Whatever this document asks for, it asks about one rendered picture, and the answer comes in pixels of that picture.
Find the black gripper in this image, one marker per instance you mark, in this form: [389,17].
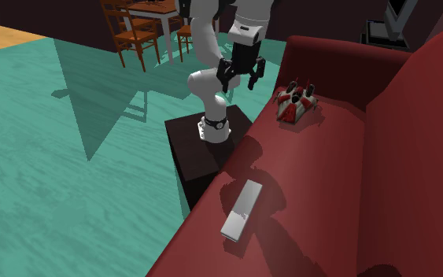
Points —
[246,57]

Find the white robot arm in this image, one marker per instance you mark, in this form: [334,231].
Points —
[205,42]

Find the red and white toy spaceship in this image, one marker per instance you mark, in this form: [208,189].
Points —
[296,104]

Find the brown wooden chair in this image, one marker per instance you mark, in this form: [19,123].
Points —
[185,36]
[135,32]

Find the dark robot stand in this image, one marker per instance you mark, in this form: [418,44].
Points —
[194,149]

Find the white dining table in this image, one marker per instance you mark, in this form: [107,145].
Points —
[156,11]

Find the red sofa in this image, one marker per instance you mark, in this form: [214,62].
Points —
[321,172]

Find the white remote control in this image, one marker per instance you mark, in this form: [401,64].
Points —
[241,211]

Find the grey and black floor appliance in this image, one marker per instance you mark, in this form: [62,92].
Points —
[388,27]

